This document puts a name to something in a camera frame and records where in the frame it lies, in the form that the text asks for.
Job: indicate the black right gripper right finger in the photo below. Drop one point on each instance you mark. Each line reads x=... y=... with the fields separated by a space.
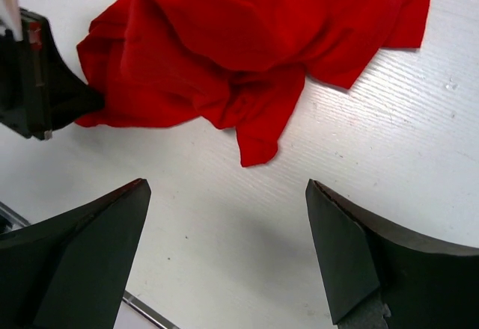
x=378 y=274

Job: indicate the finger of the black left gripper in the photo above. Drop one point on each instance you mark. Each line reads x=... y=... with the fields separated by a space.
x=69 y=97

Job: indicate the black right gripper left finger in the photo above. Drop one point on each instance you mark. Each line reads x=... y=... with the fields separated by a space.
x=70 y=271

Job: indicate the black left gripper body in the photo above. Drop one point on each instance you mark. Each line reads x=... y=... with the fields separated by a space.
x=24 y=78

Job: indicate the red t-shirt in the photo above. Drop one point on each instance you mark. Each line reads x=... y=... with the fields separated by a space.
x=240 y=64

